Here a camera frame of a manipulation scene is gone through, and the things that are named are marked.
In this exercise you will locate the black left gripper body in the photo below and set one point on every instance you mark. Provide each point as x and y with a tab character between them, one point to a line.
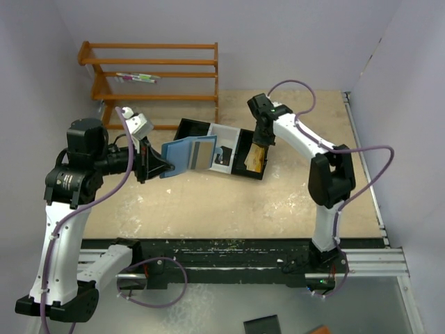
142	163

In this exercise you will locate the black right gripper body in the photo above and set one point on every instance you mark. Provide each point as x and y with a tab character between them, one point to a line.
263	131

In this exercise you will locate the gold credit card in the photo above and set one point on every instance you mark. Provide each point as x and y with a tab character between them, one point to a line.
255	158

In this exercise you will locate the blue leather card holder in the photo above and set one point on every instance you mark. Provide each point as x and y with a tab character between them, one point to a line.
178	152

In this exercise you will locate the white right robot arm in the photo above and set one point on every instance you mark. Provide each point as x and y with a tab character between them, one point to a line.
331	173

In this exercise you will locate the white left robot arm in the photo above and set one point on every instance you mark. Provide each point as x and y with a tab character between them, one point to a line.
61	292

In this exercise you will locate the black VIP credit card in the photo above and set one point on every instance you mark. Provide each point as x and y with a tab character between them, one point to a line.
223	155

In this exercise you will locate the gold striped card in holder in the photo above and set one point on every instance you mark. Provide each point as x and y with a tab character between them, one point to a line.
201	155

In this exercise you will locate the black card holder on floor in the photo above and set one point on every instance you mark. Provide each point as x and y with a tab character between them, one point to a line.
263	325

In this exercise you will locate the orange card holder on floor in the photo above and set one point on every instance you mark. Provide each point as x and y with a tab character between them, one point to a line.
322	329

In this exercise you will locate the three-compartment sorting tray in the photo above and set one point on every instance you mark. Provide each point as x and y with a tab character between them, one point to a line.
232	146

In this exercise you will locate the orange wooden rack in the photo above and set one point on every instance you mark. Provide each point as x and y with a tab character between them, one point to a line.
101	89

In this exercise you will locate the coloured markers on rack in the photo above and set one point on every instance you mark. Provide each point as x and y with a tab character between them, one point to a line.
145	78

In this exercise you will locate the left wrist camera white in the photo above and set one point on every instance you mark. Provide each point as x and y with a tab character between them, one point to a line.
138	125

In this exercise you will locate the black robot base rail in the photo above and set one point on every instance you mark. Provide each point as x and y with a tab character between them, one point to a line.
228	261

